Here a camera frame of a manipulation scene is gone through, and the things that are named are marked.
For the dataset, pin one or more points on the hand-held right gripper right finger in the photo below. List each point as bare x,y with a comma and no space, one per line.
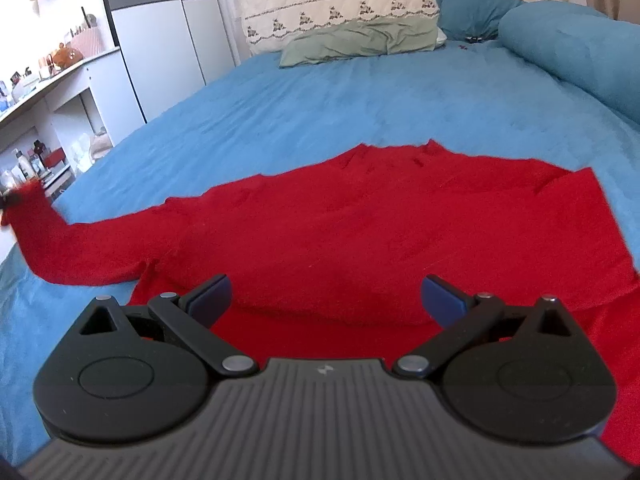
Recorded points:
441,302

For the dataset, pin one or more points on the small dark hair clip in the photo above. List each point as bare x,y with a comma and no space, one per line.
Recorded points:
473,39

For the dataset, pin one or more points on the white and grey wardrobe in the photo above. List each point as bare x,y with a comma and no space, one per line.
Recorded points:
160,35

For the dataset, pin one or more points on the white desk with shelves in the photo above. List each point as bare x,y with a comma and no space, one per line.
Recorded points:
75,85

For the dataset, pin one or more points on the green pillow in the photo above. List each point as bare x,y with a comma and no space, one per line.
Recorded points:
350,40

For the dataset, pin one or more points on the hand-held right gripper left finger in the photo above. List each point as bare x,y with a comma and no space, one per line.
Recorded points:
216,299

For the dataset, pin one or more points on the blue pillow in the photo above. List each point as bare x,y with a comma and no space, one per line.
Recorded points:
470,5

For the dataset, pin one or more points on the pink storage box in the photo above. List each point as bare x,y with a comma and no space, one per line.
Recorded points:
89,41

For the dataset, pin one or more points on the blue bed sheet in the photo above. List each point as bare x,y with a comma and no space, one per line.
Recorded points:
300,110

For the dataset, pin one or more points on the brown plush toy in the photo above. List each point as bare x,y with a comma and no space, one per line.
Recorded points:
66,55

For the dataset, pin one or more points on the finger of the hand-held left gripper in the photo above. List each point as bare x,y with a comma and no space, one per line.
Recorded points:
9,201

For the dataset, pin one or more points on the white bottle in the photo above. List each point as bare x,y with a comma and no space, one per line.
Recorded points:
20,165

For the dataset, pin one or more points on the red box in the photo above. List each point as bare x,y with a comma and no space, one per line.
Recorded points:
54,158

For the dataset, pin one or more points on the red knit sweater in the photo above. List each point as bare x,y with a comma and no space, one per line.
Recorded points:
350,220

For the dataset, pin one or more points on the rolled blue blanket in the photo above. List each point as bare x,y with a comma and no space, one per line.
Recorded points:
575,45

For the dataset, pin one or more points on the cream embroidered pillow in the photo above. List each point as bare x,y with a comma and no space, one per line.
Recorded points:
320,2

